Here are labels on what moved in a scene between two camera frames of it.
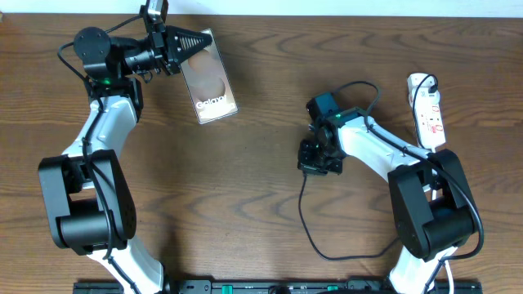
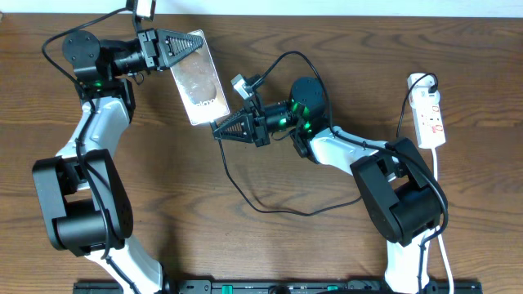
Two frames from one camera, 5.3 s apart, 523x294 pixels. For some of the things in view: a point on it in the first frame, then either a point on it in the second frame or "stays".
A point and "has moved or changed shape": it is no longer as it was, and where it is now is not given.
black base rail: (286, 287) stays
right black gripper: (305, 164) to (257, 131)
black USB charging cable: (432, 89) to (408, 95)
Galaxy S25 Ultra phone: (207, 83) has moved or changed shape
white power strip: (426, 108) stays
